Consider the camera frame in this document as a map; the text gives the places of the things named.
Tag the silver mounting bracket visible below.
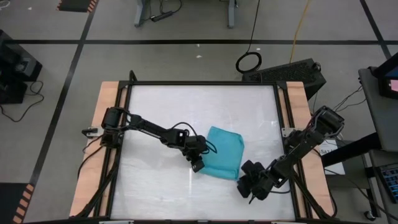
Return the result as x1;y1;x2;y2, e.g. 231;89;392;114
280;126;296;138
81;126;105;138

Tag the grey side table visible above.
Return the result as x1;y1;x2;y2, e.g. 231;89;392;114
357;67;398;153

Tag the black mat with orange stripes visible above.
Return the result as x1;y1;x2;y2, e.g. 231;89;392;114
0;182;35;224
55;0;100;14

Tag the black power strip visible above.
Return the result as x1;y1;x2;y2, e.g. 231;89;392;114
150;10;174;23

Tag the light blue microfibre towel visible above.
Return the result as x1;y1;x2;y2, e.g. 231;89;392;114
198;126;246;181

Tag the light wooden table board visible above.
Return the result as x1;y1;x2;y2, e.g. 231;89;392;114
68;81;128;218
278;81;335;217

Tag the black equipment cart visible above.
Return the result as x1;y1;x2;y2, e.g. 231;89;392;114
0;29;44;105

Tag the keyboard with blue keys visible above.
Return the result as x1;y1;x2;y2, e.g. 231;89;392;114
377;164;398;205

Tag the coiled black cable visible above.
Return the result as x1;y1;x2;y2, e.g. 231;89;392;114
235;0;263;75

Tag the black power cable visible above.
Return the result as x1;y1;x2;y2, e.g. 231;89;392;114
157;0;183;16

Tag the black aluminium table frame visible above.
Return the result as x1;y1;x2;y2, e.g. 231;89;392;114
74;70;338;223

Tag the yellow floor cable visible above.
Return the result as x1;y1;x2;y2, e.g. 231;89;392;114
289;0;312;64

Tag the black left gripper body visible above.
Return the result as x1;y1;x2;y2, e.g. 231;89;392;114
183;134;210;162

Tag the grey desk leg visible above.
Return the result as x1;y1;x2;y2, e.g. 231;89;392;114
134;0;147;28
226;0;239;29

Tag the thin black cable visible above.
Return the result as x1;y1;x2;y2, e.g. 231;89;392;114
332;85;368;113

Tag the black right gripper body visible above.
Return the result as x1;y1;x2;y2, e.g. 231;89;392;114
236;159;276;202

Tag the white paper sheet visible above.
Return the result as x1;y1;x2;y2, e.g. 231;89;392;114
318;139;346;175

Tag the black metal beam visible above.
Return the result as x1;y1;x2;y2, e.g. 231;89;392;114
320;132;383;169

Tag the black monitor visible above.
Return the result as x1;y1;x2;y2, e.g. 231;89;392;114
371;51;398;100

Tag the black looped floor cable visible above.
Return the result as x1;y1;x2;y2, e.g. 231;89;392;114
0;80;45;123

